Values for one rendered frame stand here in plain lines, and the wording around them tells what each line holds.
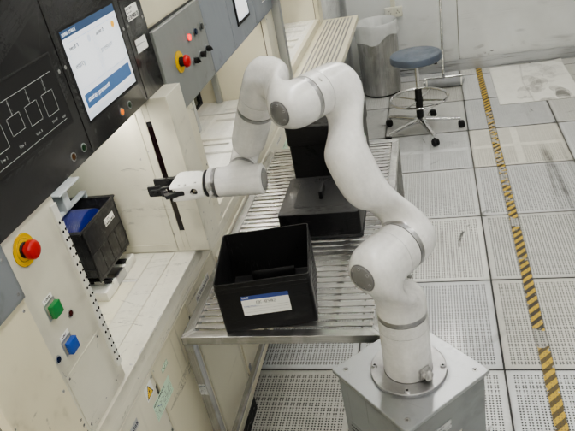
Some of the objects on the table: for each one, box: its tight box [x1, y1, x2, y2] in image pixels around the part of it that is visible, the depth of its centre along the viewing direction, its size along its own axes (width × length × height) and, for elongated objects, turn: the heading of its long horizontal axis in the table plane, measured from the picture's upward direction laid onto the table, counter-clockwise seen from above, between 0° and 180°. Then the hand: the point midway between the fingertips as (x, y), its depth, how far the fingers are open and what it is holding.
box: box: [284, 97, 370, 179], centre depth 259 cm, size 29×29×25 cm
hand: (157, 187), depth 176 cm, fingers open, 4 cm apart
